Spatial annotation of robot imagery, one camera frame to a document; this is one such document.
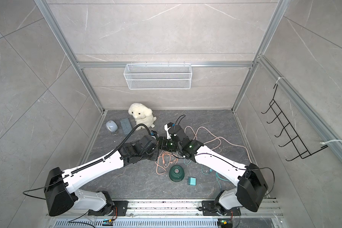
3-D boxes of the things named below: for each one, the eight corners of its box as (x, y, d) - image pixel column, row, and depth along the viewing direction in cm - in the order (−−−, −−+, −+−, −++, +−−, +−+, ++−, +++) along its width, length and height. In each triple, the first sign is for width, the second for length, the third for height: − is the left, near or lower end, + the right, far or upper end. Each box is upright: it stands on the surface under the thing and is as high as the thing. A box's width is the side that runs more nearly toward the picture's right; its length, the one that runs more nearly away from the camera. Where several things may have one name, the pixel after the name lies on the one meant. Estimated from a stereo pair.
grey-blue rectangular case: (124, 135, 105) (123, 133, 103) (120, 122, 114) (119, 119, 111) (133, 131, 107) (132, 129, 105) (128, 119, 115) (128, 117, 113)
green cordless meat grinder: (172, 186, 82) (172, 181, 74) (168, 175, 86) (167, 168, 78) (185, 181, 84) (186, 175, 76) (180, 170, 88) (180, 163, 80)
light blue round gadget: (109, 130, 109) (105, 123, 102) (114, 125, 111) (110, 118, 105) (115, 134, 106) (111, 127, 99) (120, 130, 109) (117, 123, 102)
